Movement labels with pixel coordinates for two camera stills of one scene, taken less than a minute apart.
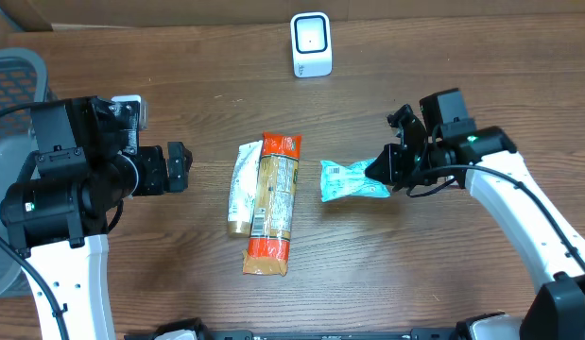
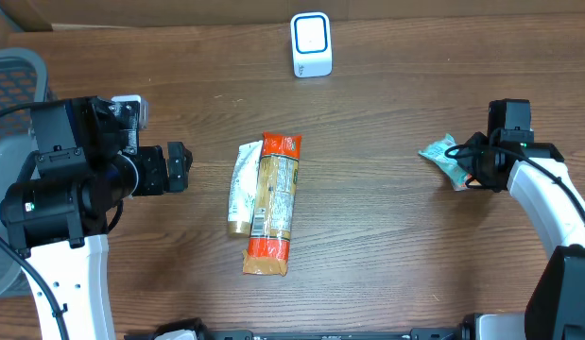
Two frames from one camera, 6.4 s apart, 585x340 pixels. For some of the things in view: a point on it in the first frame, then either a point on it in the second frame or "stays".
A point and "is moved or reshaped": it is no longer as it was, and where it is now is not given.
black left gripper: [159, 182] stays
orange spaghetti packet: [275, 201] stays
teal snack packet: [339, 179] is moved or reshaped
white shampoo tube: [243, 189] stays
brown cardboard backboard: [198, 12] stays
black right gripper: [395, 175] → [468, 161]
